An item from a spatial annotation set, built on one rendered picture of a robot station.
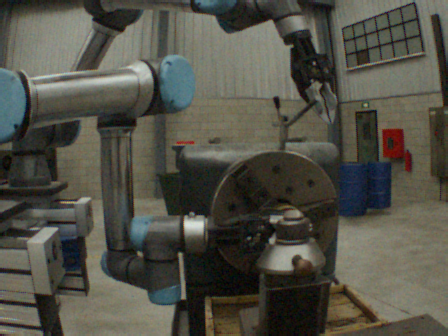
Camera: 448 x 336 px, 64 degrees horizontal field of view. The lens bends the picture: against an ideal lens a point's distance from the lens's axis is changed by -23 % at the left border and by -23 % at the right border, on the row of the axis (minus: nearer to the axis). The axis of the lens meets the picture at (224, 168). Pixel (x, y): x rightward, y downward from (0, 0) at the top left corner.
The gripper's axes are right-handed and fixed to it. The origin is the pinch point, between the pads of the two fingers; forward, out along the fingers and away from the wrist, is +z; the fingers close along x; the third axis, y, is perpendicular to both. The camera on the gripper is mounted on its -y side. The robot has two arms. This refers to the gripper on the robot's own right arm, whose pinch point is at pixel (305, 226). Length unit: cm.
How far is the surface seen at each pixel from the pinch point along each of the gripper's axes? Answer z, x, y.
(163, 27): -136, 325, -1000
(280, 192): -3.2, 5.8, -15.0
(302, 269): -11, 6, 50
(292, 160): -0.2, 13.1, -15.1
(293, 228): -10.7, 8.6, 44.5
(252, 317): -14.0, -6.2, 34.5
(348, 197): 210, -77, -623
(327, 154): 13.3, 13.8, -31.6
